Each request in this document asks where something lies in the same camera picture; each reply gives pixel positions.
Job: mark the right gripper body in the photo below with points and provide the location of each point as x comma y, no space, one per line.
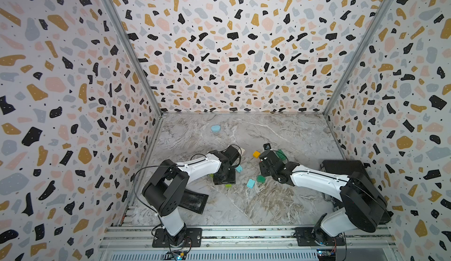
264,172

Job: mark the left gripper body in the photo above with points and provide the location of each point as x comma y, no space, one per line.
229,177

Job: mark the yellow-orange square lego brick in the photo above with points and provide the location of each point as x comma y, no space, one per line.
256,154

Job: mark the light blue lego brick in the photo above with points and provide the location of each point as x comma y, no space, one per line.
250,183
239,168

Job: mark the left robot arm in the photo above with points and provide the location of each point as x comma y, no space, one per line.
166,191

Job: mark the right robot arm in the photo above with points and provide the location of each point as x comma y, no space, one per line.
363,208

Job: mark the dark green long lego brick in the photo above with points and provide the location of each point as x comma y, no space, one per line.
281,155

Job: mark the green square lego brick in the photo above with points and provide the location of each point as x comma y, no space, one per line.
261,179

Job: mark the light blue round puck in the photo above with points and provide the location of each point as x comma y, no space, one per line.
216,128

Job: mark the black hard case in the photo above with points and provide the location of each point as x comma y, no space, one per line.
341,167

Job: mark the green circuit board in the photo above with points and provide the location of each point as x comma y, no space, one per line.
180,255

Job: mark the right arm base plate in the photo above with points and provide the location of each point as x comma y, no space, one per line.
308,236

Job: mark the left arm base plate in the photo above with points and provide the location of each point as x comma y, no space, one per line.
187,237

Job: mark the aluminium frame rail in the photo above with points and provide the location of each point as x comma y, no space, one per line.
247,243

